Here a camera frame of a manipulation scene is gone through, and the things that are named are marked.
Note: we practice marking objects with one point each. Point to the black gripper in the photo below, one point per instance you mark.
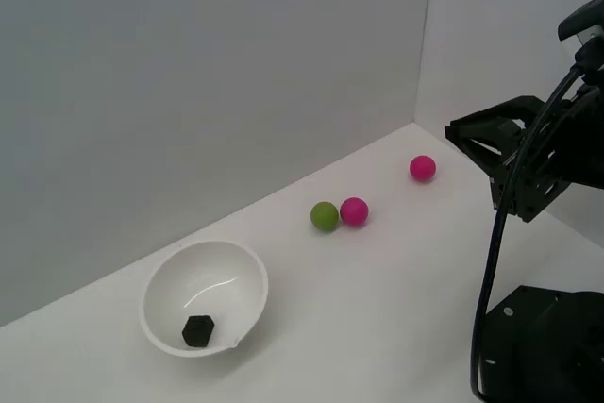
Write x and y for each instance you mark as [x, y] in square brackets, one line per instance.
[575, 148]

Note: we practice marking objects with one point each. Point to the black foam box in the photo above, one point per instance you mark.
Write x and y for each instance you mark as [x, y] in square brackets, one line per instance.
[198, 331]

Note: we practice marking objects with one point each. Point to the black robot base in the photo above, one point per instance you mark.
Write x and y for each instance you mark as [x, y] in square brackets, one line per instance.
[542, 356]

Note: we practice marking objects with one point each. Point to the white bowl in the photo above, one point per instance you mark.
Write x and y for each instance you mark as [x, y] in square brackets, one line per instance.
[212, 275]

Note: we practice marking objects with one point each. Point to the pink ball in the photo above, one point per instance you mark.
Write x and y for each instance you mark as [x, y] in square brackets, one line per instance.
[354, 212]
[422, 168]

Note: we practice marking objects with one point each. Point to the green ball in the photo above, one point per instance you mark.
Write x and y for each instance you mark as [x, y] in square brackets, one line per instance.
[324, 216]

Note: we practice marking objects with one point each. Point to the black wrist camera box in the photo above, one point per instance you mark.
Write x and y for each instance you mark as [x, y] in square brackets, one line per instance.
[582, 21]

